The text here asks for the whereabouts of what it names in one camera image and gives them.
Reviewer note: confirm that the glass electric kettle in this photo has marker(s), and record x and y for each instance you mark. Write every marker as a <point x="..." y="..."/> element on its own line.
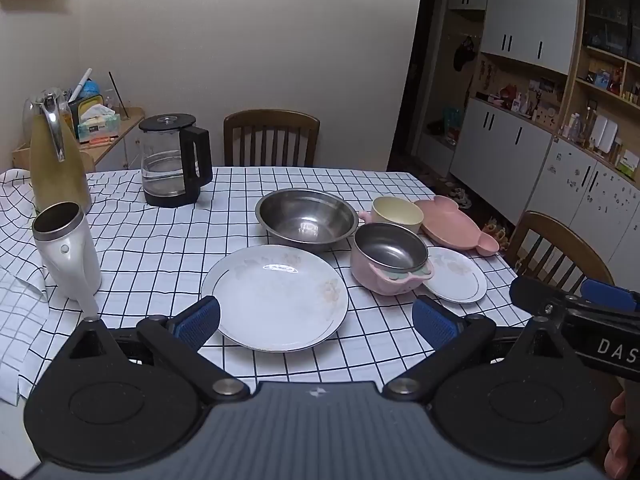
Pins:
<point x="165" y="196"/>

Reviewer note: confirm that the yellow thermos carafe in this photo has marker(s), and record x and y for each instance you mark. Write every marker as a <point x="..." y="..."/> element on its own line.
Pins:
<point x="55" y="175"/>

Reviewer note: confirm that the white and wood storage cabinet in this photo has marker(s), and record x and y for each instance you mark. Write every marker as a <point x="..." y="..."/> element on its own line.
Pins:
<point x="505" y="160"/>

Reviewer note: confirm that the white checkered tablecloth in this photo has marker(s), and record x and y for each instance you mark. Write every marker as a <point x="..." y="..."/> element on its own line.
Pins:
<point x="175" y="240"/>

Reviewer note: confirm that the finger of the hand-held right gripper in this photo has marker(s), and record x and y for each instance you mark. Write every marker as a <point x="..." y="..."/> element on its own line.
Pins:
<point x="610" y="295"/>
<point x="535" y="297"/>

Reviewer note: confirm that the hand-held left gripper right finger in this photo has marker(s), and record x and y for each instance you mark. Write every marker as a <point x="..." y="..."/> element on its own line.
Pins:
<point x="435" y="322"/>

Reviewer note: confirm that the person's right hand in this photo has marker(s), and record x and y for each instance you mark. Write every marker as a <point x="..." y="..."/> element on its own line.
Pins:
<point x="627" y="440"/>

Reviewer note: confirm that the wooden dining chair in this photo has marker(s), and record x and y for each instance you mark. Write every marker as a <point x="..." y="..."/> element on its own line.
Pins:
<point x="270" y="117"/>
<point x="560" y="232"/>

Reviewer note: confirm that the pink bear-shaped plate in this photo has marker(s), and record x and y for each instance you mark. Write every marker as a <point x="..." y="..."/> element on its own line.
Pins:
<point x="450" y="220"/>

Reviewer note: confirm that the grey sneaker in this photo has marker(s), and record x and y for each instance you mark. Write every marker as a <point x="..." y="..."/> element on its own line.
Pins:
<point x="456" y="193"/>
<point x="464" y="201"/>

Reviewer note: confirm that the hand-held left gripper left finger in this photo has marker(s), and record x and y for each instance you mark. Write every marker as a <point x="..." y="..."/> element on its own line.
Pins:
<point x="197" y="320"/>

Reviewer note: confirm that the large stainless steel bowl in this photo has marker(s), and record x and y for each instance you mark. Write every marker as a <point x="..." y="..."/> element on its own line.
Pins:
<point x="305" y="220"/>

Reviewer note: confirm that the small wooden side cabinet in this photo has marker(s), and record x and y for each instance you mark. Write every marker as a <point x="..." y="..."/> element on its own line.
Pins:
<point x="117" y="150"/>

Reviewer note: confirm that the tissue box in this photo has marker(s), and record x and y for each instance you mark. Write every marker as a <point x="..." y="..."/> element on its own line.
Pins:
<point x="97" y="127"/>

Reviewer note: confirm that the small white plate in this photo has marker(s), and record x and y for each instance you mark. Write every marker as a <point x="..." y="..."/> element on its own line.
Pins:
<point x="457" y="280"/>

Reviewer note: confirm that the black hanging item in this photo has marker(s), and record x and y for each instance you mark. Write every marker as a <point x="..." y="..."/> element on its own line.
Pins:
<point x="464" y="52"/>

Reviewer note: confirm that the large white plate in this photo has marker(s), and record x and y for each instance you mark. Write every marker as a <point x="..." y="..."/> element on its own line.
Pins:
<point x="275" y="290"/>

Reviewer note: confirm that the white steel mug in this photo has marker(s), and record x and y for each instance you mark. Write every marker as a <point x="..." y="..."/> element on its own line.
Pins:
<point x="70" y="260"/>

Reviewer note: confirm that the pink bowl with steel interior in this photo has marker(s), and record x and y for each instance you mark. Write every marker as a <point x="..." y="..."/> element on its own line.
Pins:
<point x="370" y="267"/>

